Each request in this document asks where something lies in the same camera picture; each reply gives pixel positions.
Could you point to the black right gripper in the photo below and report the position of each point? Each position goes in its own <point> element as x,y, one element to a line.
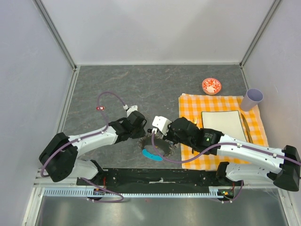
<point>168,135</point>

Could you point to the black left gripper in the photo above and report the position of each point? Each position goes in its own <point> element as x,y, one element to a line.
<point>141,133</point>

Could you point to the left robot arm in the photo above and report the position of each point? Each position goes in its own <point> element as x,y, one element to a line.
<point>60,158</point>

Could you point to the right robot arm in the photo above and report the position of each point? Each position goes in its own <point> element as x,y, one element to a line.
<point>281,166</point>

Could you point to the gold fork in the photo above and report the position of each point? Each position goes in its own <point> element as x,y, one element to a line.
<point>195,120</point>

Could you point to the orange checkered cloth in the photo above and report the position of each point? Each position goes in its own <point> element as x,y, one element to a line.
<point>191,106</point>

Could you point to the red key tag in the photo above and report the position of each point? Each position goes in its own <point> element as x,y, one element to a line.
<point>100,108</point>

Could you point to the white square plate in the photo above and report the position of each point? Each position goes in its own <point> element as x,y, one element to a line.
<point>227,122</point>

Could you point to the red patterned bowl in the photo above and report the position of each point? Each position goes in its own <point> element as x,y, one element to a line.
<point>211,86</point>

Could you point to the gold knife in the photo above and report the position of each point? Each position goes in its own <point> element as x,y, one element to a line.
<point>247,128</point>

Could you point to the lilac plastic cup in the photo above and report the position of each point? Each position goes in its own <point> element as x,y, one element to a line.
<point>252,98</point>

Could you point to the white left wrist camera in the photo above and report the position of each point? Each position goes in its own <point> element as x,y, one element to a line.
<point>130,109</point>

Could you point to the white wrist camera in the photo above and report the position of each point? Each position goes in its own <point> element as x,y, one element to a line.
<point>130,109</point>
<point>160,124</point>

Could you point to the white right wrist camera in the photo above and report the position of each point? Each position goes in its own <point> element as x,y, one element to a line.
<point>160,124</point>

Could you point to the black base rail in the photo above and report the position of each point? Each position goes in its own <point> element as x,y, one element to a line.
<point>160,181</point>

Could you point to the light blue cable duct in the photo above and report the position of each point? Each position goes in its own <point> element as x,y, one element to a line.
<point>93,193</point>

